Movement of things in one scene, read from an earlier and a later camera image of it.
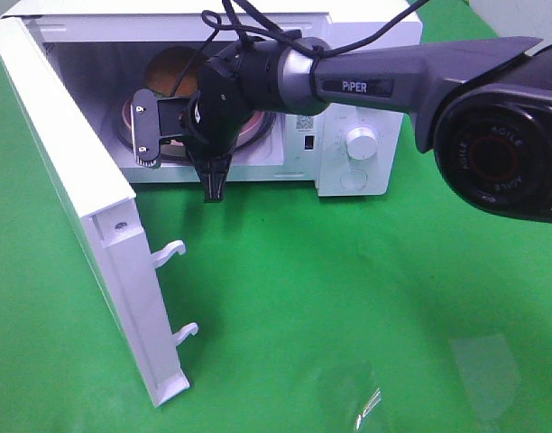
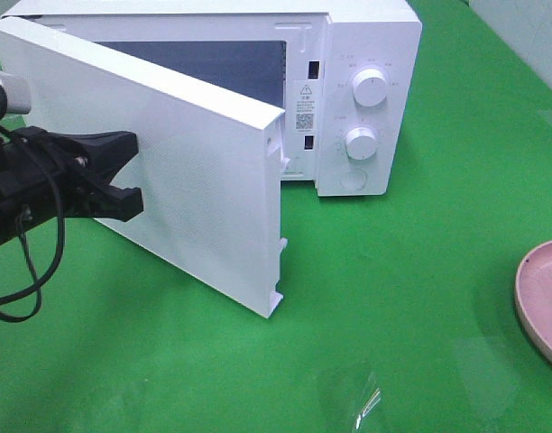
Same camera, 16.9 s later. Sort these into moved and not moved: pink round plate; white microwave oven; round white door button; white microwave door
Moved: pink round plate; white microwave door
Not moved: white microwave oven; round white door button
